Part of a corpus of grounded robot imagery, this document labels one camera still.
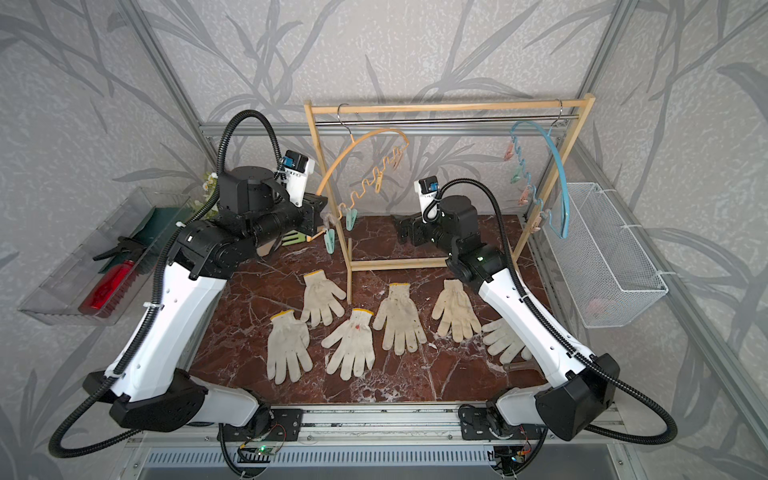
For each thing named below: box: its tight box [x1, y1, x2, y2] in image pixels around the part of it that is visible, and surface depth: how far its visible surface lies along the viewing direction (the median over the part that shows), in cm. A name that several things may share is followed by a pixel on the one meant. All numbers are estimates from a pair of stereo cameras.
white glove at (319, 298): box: [301, 269, 346, 327], surface depth 98 cm
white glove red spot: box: [321, 308, 375, 381], surface depth 88 cm
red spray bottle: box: [78, 237, 147, 318], surface depth 62 cm
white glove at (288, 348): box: [267, 310, 313, 385], surface depth 88 cm
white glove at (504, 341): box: [481, 318, 532, 364], surface depth 89 cm
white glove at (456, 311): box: [432, 279, 481, 343], surface depth 95 cm
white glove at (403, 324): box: [373, 282, 427, 356], surface depth 93 cm
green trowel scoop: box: [98, 208, 184, 273], surface depth 71 cm
